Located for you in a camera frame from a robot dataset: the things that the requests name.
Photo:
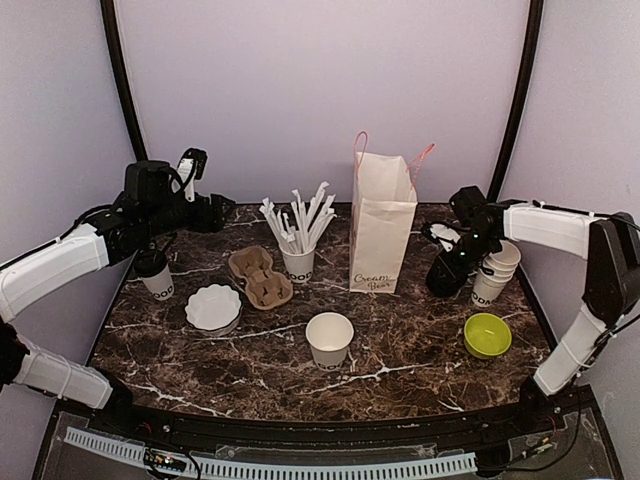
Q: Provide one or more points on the right black frame post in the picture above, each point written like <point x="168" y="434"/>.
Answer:
<point x="532" y="31"/>

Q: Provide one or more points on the left black frame post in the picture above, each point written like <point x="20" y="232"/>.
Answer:
<point x="119" y="70"/>

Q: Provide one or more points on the black frame post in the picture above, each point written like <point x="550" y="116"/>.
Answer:
<point x="119" y="70"/>
<point x="532" y="31"/>

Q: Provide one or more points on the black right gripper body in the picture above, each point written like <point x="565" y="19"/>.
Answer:
<point x="475" y="250"/>

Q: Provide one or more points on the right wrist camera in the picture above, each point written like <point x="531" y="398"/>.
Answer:
<point x="443" y="234"/>

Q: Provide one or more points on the white cable duct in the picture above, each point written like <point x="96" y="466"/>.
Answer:
<point x="247" y="463"/>

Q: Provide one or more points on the white paper bag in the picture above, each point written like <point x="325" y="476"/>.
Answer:
<point x="383" y="207"/>

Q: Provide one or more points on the green bowl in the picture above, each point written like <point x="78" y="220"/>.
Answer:
<point x="486" y="336"/>

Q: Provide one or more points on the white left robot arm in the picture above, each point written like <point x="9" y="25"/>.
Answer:
<point x="157" y="199"/>

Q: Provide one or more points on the white fluted dish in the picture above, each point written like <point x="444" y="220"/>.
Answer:
<point x="216" y="308"/>

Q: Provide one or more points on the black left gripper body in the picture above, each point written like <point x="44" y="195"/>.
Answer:
<point x="201" y="221"/>

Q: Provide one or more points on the paper cup holding straws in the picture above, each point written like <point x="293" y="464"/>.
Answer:
<point x="299" y="265"/>

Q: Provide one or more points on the stack of black lids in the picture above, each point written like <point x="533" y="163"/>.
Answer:
<point x="444" y="281"/>

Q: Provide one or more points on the stack of white paper cups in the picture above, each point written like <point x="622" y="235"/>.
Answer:
<point x="495" y="271"/>

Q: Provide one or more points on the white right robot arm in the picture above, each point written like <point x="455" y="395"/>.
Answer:
<point x="594" y="255"/>

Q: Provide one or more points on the white paper cup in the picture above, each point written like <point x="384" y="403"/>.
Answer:
<point x="329" y="335"/>
<point x="158" y="281"/>

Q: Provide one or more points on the cardboard cup carrier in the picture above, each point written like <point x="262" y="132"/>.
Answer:
<point x="265" y="288"/>

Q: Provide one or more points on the bundle of wrapped straws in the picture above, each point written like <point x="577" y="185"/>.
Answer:
<point x="311" y="220"/>

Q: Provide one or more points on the black cup lid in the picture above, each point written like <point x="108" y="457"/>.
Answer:
<point x="149" y="263"/>

